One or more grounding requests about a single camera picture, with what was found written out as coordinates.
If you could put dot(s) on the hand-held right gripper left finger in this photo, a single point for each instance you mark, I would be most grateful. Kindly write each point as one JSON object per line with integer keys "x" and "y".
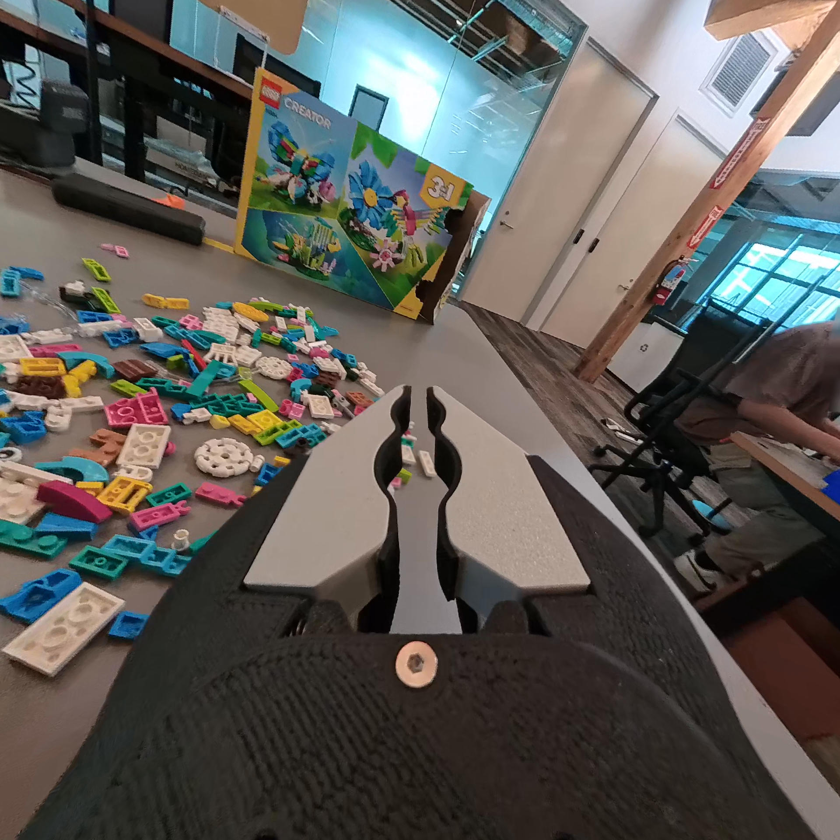
{"x": 328, "y": 525}

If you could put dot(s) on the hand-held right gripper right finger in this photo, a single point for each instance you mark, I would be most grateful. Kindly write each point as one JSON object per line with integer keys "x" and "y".
{"x": 512, "y": 525}

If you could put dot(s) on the pile of colourful toy bricks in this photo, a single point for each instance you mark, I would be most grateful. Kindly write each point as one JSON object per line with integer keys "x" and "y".
{"x": 144, "y": 446}

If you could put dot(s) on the colourful toy brick box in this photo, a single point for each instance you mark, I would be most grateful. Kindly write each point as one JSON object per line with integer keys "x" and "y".
{"x": 341, "y": 197}

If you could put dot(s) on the grey desk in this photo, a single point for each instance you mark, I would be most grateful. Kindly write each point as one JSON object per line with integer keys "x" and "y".
{"x": 420, "y": 341}

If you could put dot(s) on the black office chair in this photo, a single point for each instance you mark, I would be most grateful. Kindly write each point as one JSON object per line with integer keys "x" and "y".
{"x": 663, "y": 426}

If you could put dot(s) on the teal round object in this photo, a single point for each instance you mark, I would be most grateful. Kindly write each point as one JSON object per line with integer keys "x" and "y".
{"x": 712, "y": 515}

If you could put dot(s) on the white recycling bin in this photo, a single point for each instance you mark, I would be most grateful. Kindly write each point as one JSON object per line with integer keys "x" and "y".
{"x": 646, "y": 358}

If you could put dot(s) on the wooden table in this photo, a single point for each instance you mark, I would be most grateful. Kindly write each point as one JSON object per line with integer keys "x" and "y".
{"x": 781, "y": 469}

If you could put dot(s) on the white door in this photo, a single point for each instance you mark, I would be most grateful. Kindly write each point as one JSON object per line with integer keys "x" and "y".
{"x": 630, "y": 262}
{"x": 564, "y": 197}

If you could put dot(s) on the red fire extinguisher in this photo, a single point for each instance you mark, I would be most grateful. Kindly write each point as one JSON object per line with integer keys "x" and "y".
{"x": 669, "y": 282}

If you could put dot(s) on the brown cardboard box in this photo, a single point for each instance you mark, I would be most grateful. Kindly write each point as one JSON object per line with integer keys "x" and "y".
{"x": 781, "y": 669}

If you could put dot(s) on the small blue box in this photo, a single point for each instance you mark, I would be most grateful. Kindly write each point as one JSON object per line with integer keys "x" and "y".
{"x": 832, "y": 487}

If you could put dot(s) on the small orange object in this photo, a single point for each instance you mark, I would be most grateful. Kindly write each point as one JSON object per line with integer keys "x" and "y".
{"x": 169, "y": 201}

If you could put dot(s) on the long black case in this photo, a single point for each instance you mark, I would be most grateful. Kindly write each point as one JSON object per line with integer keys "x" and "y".
{"x": 124, "y": 208}

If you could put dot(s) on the black monitor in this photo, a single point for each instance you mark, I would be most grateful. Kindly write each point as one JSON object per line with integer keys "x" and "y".
{"x": 275, "y": 69}

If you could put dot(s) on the white air vent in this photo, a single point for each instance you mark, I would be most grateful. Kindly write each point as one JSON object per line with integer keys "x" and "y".
{"x": 740, "y": 72}

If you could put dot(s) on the wooden ceiling beam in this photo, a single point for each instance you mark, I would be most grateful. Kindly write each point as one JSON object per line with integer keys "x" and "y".
{"x": 754, "y": 16}

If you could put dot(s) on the wooden post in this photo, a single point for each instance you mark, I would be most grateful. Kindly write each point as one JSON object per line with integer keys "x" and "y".
{"x": 689, "y": 223}

